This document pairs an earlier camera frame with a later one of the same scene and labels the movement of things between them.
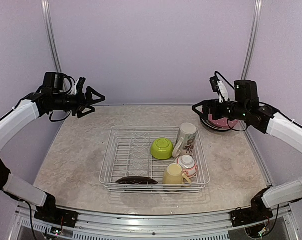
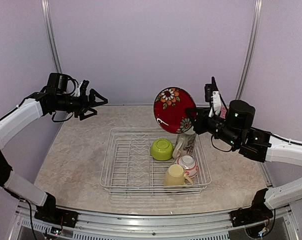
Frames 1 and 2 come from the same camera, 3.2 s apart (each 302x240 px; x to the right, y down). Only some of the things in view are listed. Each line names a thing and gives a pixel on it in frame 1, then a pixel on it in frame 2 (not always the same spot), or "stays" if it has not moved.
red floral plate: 136,180 to 169,110
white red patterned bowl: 188,164 stays
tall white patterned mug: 186,143 stays
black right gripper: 213,104 to 198,122
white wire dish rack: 154,159 stays
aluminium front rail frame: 103,226 stays
